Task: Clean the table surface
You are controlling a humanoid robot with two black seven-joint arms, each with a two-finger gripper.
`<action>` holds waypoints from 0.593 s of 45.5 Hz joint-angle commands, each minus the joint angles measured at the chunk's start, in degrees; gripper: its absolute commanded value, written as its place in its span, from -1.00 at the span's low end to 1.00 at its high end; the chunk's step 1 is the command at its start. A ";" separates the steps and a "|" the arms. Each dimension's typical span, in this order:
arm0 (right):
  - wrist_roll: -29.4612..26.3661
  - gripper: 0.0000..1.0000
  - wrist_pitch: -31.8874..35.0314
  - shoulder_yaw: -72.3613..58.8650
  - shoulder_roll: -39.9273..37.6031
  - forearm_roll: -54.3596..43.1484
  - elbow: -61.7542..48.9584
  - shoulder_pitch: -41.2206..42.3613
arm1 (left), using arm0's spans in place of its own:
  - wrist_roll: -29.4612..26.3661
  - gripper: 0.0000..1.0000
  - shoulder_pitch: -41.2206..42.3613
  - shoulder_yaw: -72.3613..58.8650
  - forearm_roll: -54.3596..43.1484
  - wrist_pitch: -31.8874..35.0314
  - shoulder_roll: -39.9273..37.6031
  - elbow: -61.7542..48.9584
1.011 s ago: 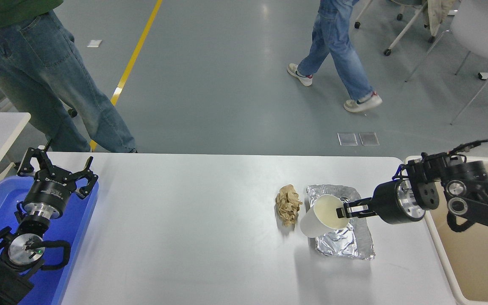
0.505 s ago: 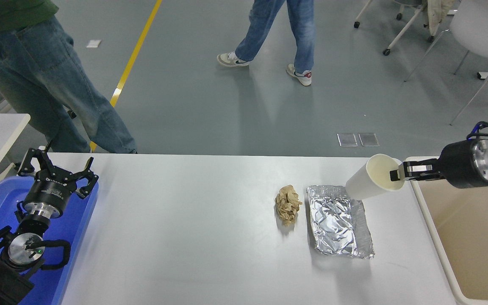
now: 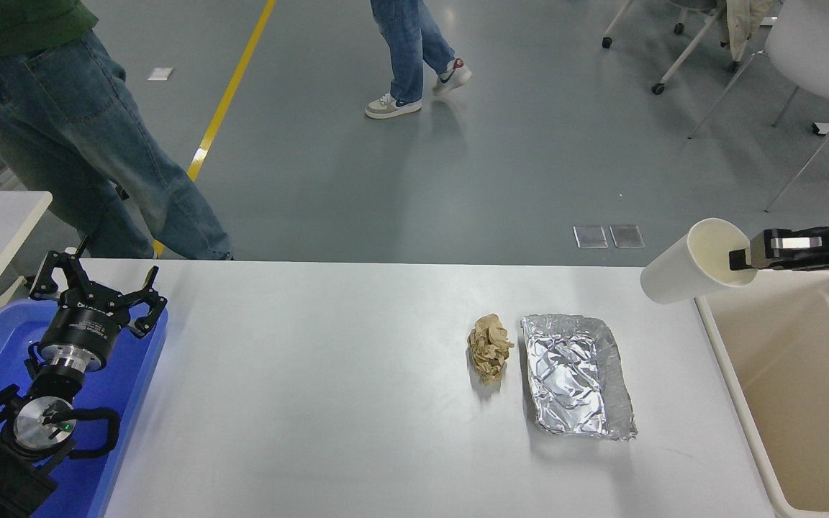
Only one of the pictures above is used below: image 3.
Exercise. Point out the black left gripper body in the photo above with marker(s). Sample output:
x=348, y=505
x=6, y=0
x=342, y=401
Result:
x=87, y=327

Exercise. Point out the white paper cup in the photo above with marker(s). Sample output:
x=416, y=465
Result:
x=681, y=273

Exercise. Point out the silver foil tray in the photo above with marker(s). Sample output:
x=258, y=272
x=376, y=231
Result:
x=573, y=374

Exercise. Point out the tan paper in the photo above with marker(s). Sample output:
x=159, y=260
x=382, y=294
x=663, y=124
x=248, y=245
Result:
x=490, y=349

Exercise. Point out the large pale bin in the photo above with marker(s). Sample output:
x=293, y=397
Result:
x=803, y=396

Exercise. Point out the person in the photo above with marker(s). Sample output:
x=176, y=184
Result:
x=407, y=43
x=98, y=144

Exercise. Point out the silver floor plate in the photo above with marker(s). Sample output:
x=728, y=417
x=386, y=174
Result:
x=627, y=237
x=590, y=237

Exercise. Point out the white shell chair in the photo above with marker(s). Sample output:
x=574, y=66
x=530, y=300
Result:
x=817, y=43

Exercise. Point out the pale hanging cloth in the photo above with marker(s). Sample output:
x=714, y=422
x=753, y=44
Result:
x=742, y=21

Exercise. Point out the office chair caster base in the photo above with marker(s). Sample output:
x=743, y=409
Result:
x=678, y=27

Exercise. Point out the white rolling table frame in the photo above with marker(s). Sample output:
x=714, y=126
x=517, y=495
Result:
x=688, y=47

